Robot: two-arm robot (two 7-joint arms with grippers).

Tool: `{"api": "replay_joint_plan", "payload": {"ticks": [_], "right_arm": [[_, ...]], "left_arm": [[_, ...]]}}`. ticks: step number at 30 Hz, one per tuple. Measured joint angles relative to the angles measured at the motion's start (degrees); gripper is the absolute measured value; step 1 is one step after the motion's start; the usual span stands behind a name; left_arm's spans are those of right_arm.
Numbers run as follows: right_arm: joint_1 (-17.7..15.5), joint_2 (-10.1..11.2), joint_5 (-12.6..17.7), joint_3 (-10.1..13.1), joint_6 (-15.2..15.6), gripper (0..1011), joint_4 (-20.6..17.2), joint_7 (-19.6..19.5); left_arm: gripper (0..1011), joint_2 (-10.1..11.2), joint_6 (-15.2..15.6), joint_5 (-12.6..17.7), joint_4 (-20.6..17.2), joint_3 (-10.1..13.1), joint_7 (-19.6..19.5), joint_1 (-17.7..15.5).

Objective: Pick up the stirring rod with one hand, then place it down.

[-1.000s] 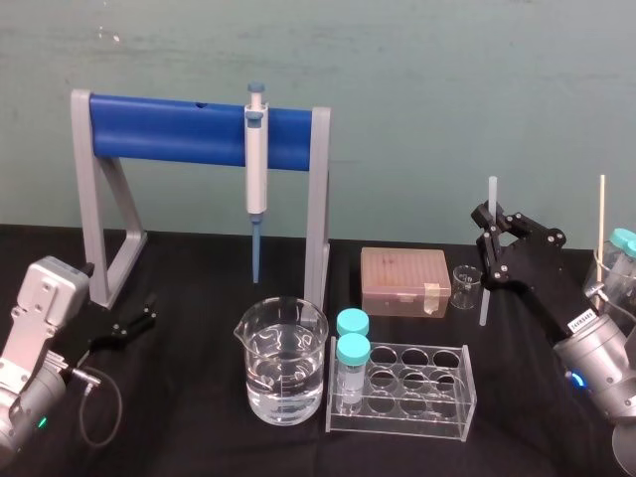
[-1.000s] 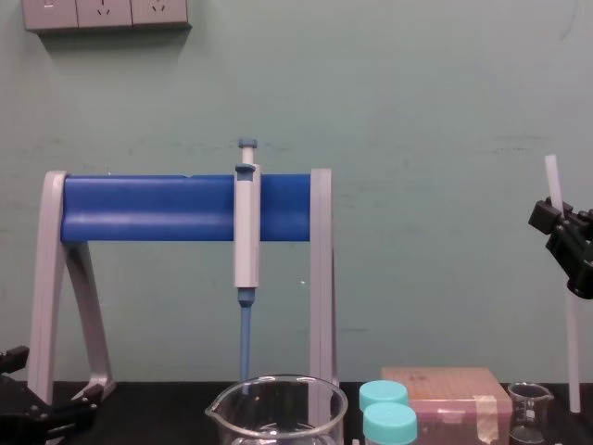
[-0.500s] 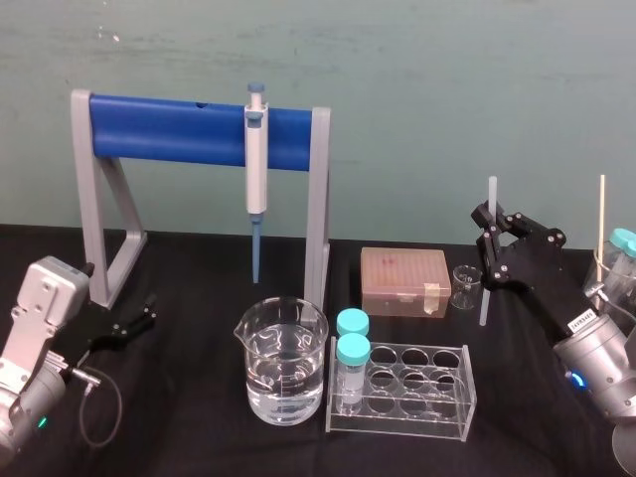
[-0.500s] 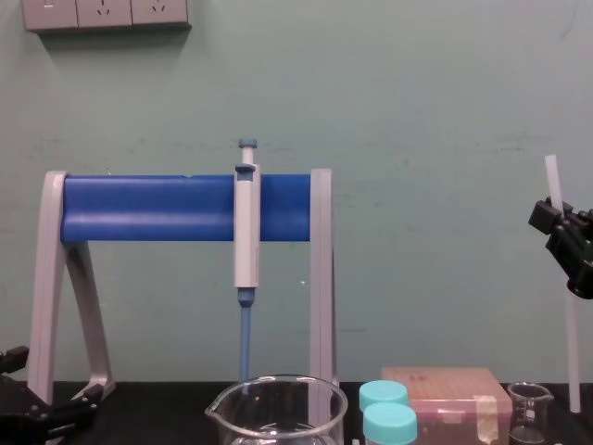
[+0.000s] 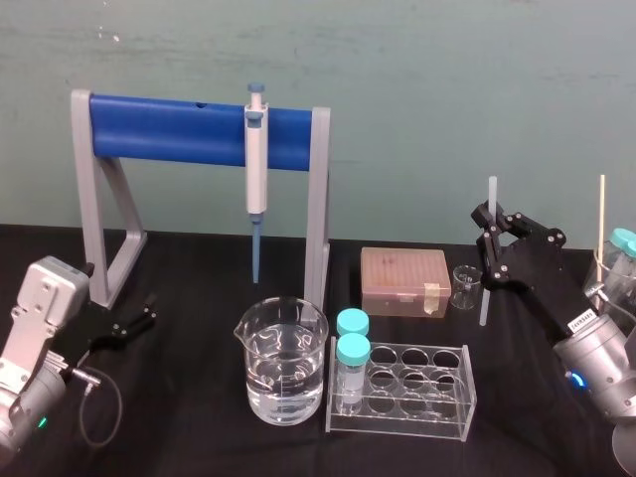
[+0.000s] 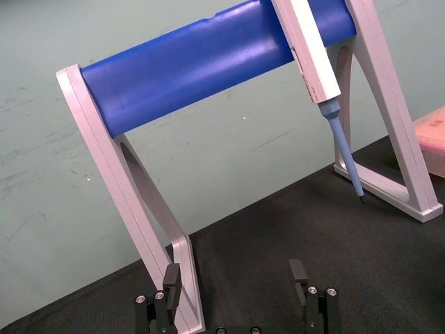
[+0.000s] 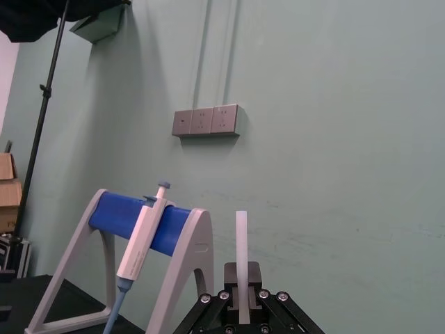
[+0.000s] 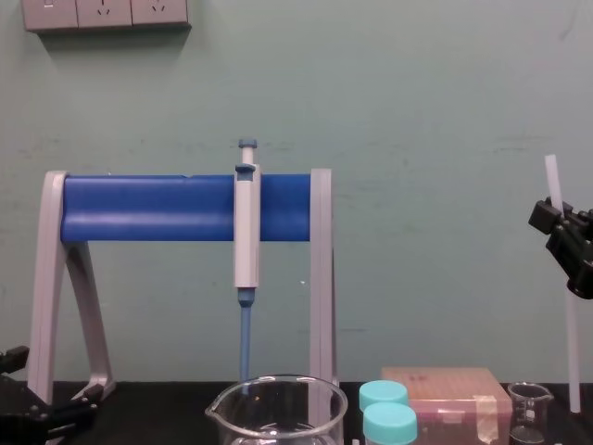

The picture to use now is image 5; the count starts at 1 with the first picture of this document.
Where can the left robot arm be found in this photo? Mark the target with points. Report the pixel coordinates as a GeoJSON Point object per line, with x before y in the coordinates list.
{"type": "Point", "coordinates": [35, 318]}

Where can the clear glass holder beaker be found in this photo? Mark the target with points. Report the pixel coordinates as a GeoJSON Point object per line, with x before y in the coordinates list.
{"type": "Point", "coordinates": [621, 293]}

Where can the white pipette with blue tip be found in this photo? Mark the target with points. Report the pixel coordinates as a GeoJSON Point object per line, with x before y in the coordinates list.
{"type": "Point", "coordinates": [256, 174]}

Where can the amber pipette tip box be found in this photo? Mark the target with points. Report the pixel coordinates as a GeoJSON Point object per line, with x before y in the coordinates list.
{"type": "Point", "coordinates": [397, 278]}

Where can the small empty glass beaker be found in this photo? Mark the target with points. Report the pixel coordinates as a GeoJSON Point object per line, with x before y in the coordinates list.
{"type": "Point", "coordinates": [464, 290]}

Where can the grey and blue pipette stand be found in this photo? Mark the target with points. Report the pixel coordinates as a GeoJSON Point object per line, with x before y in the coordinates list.
{"type": "Point", "coordinates": [169, 131]}

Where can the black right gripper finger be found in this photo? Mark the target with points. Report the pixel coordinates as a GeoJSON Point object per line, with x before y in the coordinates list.
{"type": "Point", "coordinates": [519, 226]}
{"type": "Point", "coordinates": [489, 248]}

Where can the clear acrylic tube rack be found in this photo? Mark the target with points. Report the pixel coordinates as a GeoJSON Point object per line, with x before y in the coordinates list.
{"type": "Point", "coordinates": [422, 392]}

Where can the teal capped sample tube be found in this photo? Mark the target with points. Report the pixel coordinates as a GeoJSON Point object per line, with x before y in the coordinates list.
{"type": "Point", "coordinates": [631, 248]}
{"type": "Point", "coordinates": [353, 322]}
{"type": "Point", "coordinates": [618, 238]}
{"type": "Point", "coordinates": [353, 367]}

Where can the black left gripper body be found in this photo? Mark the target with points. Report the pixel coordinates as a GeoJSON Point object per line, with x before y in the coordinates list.
{"type": "Point", "coordinates": [97, 328]}

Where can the large glass beaker with water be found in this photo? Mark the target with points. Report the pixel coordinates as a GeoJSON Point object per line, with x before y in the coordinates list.
{"type": "Point", "coordinates": [283, 367]}

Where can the translucent white stirring rod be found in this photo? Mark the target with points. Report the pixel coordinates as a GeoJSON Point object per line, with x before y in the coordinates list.
{"type": "Point", "coordinates": [484, 308]}

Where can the black table cloth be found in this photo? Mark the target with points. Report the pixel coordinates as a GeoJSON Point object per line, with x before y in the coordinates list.
{"type": "Point", "coordinates": [189, 377]}

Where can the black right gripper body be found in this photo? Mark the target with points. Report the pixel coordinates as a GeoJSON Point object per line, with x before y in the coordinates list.
{"type": "Point", "coordinates": [539, 278]}

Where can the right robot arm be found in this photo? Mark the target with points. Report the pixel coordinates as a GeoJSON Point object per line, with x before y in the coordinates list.
{"type": "Point", "coordinates": [603, 358]}

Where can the thin wooden stick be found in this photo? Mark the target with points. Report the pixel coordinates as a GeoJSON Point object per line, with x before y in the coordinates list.
{"type": "Point", "coordinates": [601, 223]}

